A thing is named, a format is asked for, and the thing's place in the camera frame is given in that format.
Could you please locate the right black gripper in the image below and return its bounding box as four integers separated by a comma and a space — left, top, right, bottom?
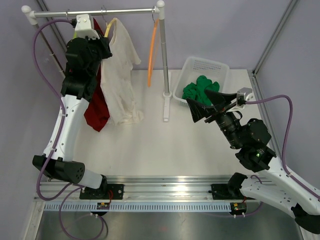
187, 89, 244, 149

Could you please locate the green t shirt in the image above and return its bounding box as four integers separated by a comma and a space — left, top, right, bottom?
182, 75, 220, 106

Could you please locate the orange hanger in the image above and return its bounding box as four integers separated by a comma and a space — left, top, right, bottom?
147, 18, 159, 87

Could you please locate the white t shirt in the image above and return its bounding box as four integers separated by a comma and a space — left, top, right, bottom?
100, 18, 144, 125

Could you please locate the yellow hanger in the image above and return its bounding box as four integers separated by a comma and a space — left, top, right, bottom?
102, 15, 117, 38

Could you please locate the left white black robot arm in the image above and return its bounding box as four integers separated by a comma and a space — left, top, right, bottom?
32, 36, 112, 199

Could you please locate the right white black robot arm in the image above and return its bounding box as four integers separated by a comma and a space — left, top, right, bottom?
186, 87, 320, 235

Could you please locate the red t shirt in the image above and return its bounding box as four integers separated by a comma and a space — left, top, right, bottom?
83, 17, 111, 133

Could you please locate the white plastic basket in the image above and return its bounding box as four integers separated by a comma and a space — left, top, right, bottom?
173, 56, 230, 107

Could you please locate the metal clothes rack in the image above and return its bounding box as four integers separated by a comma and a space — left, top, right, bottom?
21, 0, 172, 122

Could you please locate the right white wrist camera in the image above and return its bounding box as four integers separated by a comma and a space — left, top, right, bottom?
227, 87, 254, 112

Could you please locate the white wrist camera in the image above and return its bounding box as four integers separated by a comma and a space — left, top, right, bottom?
74, 14, 100, 40
227, 87, 254, 112

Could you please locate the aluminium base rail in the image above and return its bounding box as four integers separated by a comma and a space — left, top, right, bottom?
33, 174, 306, 213

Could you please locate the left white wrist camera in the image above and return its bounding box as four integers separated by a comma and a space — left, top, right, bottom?
74, 14, 100, 40

